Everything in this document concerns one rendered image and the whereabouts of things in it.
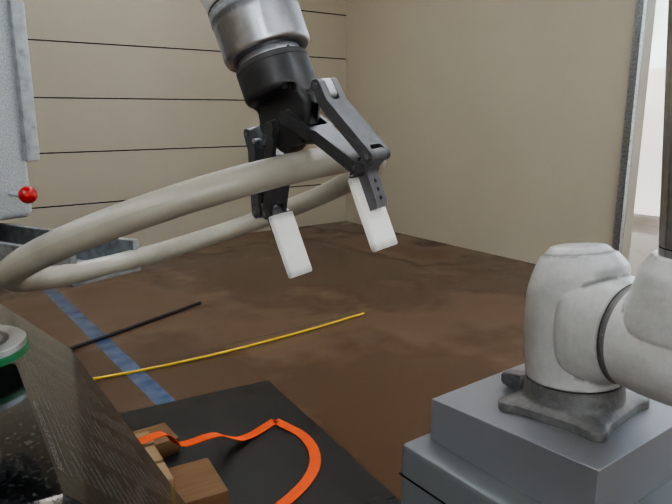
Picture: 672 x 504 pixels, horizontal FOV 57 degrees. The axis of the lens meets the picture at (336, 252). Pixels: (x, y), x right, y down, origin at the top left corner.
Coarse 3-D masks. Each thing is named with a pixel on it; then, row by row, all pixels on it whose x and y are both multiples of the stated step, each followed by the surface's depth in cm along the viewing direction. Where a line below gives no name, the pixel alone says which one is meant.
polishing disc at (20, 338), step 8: (0, 328) 129; (8, 328) 129; (16, 328) 129; (0, 336) 125; (8, 336) 125; (16, 336) 125; (24, 336) 125; (0, 344) 120; (8, 344) 120; (16, 344) 120; (24, 344) 123; (0, 352) 116; (8, 352) 118
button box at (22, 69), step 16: (16, 16) 111; (16, 32) 111; (16, 48) 112; (16, 64) 112; (16, 80) 113; (32, 96) 115; (32, 112) 116; (32, 128) 116; (32, 144) 116; (32, 160) 117
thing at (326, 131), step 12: (288, 120) 60; (300, 120) 59; (324, 120) 60; (300, 132) 59; (312, 132) 58; (324, 132) 58; (336, 132) 59; (324, 144) 58; (336, 144) 57; (348, 144) 58; (336, 156) 57; (348, 156) 56; (348, 168) 56; (360, 168) 55
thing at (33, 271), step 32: (288, 160) 59; (320, 160) 61; (384, 160) 75; (160, 192) 56; (192, 192) 56; (224, 192) 57; (256, 192) 58; (320, 192) 95; (64, 224) 58; (96, 224) 56; (128, 224) 56; (224, 224) 102; (256, 224) 101; (32, 256) 59; (64, 256) 58; (128, 256) 95; (160, 256) 98; (32, 288) 77
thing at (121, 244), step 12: (0, 228) 116; (12, 228) 114; (24, 228) 111; (36, 228) 110; (0, 240) 117; (12, 240) 114; (24, 240) 112; (120, 240) 97; (132, 240) 96; (0, 252) 96; (84, 252) 103; (96, 252) 101; (108, 252) 100; (60, 264) 88; (108, 276) 93
